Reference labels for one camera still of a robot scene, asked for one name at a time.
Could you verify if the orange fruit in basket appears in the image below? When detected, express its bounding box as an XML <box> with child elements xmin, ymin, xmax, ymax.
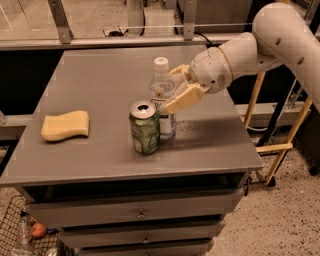
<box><xmin>31</xmin><ymin>222</ymin><xmax>46</xmax><ymax>239</ymax></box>

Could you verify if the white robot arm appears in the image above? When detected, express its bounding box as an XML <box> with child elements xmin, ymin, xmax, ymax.
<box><xmin>160</xmin><ymin>2</ymin><xmax>320</xmax><ymax>114</ymax></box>

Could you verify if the clear blue plastic water bottle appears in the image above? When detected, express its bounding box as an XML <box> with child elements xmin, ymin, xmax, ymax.
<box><xmin>149</xmin><ymin>57</ymin><xmax>176</xmax><ymax>140</ymax></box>

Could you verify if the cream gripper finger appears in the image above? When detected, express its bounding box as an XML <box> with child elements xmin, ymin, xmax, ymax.
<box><xmin>160</xmin><ymin>83</ymin><xmax>210</xmax><ymax>114</ymax></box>
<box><xmin>169</xmin><ymin>64</ymin><xmax>191</xmax><ymax>82</ymax></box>

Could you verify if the green soda can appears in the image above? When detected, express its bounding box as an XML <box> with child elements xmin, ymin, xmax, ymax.
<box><xmin>129</xmin><ymin>101</ymin><xmax>160</xmax><ymax>155</ymax></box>

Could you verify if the yellow wooden easel frame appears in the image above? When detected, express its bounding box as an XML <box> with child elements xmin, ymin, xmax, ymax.
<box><xmin>243</xmin><ymin>71</ymin><xmax>314</xmax><ymax>186</ymax></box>

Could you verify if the black wire basket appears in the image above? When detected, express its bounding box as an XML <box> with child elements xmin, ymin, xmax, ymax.
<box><xmin>0</xmin><ymin>195</ymin><xmax>67</xmax><ymax>256</ymax></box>

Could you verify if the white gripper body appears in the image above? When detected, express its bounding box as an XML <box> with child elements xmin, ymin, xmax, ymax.
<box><xmin>189</xmin><ymin>47</ymin><xmax>233</xmax><ymax>94</ymax></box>

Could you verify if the grey metal railing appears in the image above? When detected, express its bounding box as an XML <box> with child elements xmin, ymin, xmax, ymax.
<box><xmin>0</xmin><ymin>33</ymin><xmax>239</xmax><ymax>51</ymax></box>

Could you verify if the grey drawer cabinet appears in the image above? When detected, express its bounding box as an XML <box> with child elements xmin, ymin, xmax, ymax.
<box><xmin>1</xmin><ymin>46</ymin><xmax>262</xmax><ymax>256</ymax></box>

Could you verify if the yellow sponge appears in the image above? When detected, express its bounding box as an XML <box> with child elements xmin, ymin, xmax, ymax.
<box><xmin>41</xmin><ymin>110</ymin><xmax>89</xmax><ymax>142</ymax></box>

